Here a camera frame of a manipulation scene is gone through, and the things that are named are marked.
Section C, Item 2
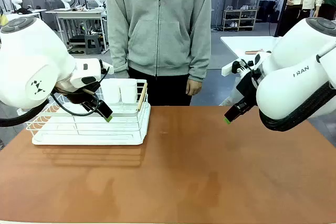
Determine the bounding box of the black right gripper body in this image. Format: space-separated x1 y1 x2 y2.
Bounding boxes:
235 70 261 106

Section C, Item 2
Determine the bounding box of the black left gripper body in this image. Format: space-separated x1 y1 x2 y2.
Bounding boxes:
54 78 102 105

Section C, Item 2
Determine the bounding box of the person's left forearm grey sleeve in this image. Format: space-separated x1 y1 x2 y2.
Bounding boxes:
187 19 212 82

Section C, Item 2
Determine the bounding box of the person's right forearm grey sleeve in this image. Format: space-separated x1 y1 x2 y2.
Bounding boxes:
107 19 130 78

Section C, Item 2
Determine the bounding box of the person's left hand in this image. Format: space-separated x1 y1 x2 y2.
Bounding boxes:
185 78 204 97

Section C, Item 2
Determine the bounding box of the white plastic cup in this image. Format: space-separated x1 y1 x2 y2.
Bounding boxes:
119 78 138 104
100 78 122 104

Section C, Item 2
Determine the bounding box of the white plastic drip tray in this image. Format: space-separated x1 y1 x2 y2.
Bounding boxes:
31 103 152 146

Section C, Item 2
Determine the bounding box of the plate with orange pattern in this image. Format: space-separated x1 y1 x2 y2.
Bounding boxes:
26 103 64 131

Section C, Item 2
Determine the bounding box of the white side table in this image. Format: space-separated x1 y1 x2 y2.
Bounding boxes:
219 36 284 77

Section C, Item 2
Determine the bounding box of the grey plastic stool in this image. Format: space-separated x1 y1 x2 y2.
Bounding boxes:
84 33 102 55

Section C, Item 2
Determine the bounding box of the black braided right arm sleeve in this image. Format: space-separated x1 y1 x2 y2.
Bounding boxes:
258 79 336 132

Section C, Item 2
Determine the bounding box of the wooden shoe rack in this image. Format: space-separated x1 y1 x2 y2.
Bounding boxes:
222 8 258 32

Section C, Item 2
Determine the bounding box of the black background chair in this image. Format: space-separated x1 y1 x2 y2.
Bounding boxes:
258 0 279 23

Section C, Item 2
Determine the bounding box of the white background work table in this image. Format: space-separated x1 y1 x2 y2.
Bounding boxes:
45 8 110 52

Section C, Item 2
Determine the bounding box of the black tripod pole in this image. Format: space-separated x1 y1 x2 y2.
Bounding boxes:
274 0 295 37

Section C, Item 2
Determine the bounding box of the white background desk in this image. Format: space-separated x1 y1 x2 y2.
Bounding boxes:
4 8 47 23

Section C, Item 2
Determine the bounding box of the person in grey hoodie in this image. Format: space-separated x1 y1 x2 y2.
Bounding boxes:
106 0 212 106

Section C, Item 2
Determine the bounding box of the white wire dish rack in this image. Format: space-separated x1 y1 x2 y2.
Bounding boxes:
17 78 152 141

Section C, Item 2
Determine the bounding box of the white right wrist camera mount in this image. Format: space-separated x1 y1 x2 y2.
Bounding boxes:
221 58 254 77

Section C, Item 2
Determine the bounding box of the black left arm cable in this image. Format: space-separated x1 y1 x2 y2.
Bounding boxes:
0 87 103 127

